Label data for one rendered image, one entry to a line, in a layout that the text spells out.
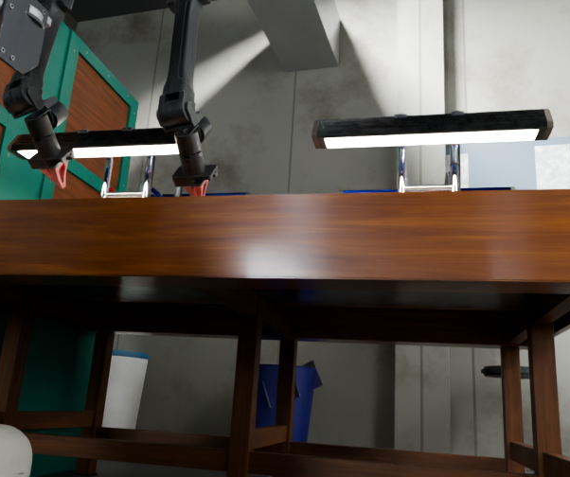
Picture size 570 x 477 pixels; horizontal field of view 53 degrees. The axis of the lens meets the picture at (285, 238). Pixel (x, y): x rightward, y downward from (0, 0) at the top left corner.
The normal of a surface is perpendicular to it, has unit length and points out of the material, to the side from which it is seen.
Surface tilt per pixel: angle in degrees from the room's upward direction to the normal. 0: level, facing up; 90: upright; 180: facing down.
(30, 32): 90
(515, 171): 90
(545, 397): 90
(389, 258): 90
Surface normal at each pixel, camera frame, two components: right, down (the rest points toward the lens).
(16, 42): 0.96, -0.03
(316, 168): -0.29, -0.28
